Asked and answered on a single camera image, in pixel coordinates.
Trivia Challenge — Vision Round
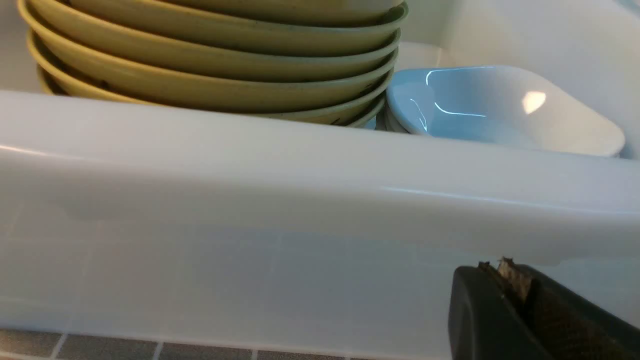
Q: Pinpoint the white square dish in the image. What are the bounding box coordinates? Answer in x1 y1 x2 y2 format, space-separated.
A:
385 64 626 157

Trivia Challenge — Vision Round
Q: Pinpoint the yellow noodle bowl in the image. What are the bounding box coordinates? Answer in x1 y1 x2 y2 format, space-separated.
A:
26 30 399 114
17 0 409 58
36 65 384 126
344 95 386 129
67 0 409 28
31 23 401 83

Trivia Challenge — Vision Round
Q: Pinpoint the grey checkered table mat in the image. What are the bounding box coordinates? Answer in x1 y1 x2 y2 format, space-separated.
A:
0 328 361 360

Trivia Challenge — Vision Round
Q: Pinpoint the large white plastic bin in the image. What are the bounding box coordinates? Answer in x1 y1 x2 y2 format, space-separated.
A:
0 0 639 360

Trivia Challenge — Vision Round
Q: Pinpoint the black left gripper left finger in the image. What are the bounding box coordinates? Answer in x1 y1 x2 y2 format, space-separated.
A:
448 266 553 360

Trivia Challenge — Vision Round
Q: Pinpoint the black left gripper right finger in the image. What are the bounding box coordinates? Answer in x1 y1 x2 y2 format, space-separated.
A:
478 258 639 360

